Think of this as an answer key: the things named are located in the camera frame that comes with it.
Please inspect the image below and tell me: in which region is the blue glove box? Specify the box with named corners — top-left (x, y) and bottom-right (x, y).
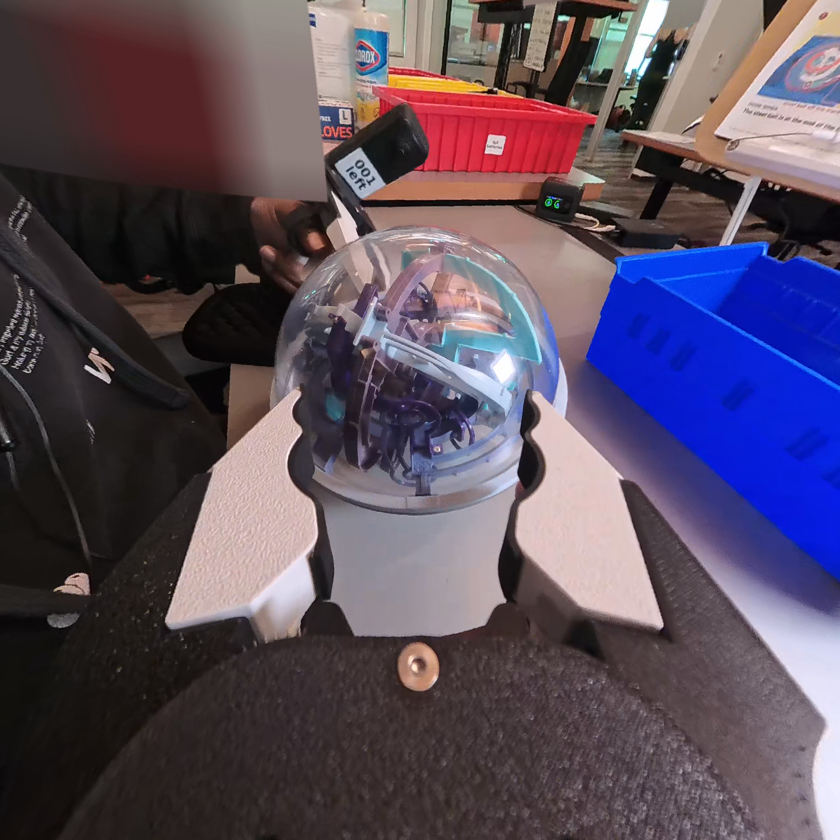
top-left (319, 105), bottom-right (358, 143)

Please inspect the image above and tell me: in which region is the black backpack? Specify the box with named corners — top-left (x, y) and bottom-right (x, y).
top-left (0, 178), bottom-right (224, 736)

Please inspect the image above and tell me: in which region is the red plastic bin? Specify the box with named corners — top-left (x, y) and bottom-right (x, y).
top-left (374, 86), bottom-right (598, 174)

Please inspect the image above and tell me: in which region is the person's left hand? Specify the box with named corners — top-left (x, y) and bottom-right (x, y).
top-left (250, 197), bottom-right (340, 292)

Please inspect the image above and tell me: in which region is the blue plastic bin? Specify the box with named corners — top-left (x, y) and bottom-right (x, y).
top-left (587, 241), bottom-right (840, 578)

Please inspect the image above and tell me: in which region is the white wipes canister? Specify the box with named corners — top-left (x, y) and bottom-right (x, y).
top-left (352, 11), bottom-right (392, 126)

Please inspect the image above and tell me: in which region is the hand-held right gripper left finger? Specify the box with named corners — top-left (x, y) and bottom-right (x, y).
top-left (167, 392), bottom-right (332, 637)

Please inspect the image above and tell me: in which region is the clear plastic maze ball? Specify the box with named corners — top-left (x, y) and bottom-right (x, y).
top-left (272, 226), bottom-right (568, 513)

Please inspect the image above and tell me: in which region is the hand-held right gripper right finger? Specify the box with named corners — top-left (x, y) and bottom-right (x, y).
top-left (502, 392), bottom-right (664, 634)

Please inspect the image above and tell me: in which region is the black digital timer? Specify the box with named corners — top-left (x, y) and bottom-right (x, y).
top-left (539, 178), bottom-right (585, 215)

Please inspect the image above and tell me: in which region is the wooden instruction board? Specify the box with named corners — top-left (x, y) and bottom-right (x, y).
top-left (696, 0), bottom-right (840, 204)

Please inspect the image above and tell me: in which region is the yellow plastic bin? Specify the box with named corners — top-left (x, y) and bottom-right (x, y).
top-left (390, 69), bottom-right (489, 95)

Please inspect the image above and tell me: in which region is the person's left forearm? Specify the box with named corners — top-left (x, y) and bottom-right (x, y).
top-left (0, 164), bottom-right (263, 290)

